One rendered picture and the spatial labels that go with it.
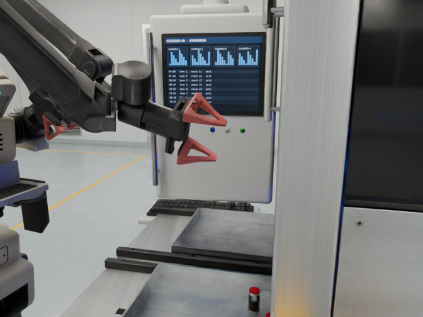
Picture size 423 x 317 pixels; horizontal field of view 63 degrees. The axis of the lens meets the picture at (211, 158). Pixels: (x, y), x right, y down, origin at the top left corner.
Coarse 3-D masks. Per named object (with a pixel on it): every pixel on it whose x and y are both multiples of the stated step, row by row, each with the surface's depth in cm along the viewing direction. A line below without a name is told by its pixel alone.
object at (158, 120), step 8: (152, 104) 66; (176, 104) 64; (144, 112) 65; (152, 112) 65; (160, 112) 65; (168, 112) 65; (176, 112) 62; (144, 120) 65; (152, 120) 65; (160, 120) 65; (168, 120) 62; (144, 128) 66; (152, 128) 66; (160, 128) 65; (168, 128) 64; (168, 136) 65; (168, 144) 67; (168, 152) 68
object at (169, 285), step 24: (168, 264) 77; (144, 288) 69; (168, 288) 74; (192, 288) 74; (216, 288) 74; (240, 288) 74; (264, 288) 73; (144, 312) 67; (168, 312) 67; (192, 312) 67; (216, 312) 67; (240, 312) 67; (264, 312) 67
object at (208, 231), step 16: (208, 208) 109; (192, 224) 103; (208, 224) 106; (224, 224) 106; (240, 224) 106; (256, 224) 106; (272, 224) 106; (176, 240) 88; (192, 240) 95; (208, 240) 95; (224, 240) 95; (240, 240) 95; (256, 240) 95; (272, 240) 95; (208, 256) 84; (224, 256) 83; (240, 256) 82; (256, 256) 81; (272, 256) 81
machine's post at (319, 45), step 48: (288, 0) 30; (336, 0) 30; (288, 48) 31; (336, 48) 30; (288, 96) 32; (336, 96) 31; (288, 144) 33; (336, 144) 32; (288, 192) 34; (336, 192) 33; (288, 240) 36; (336, 240) 35; (288, 288) 37
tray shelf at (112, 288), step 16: (160, 224) 106; (176, 224) 106; (144, 240) 96; (160, 240) 96; (112, 272) 80; (128, 272) 80; (96, 288) 74; (112, 288) 74; (128, 288) 74; (80, 304) 69; (96, 304) 69; (112, 304) 69; (128, 304) 69
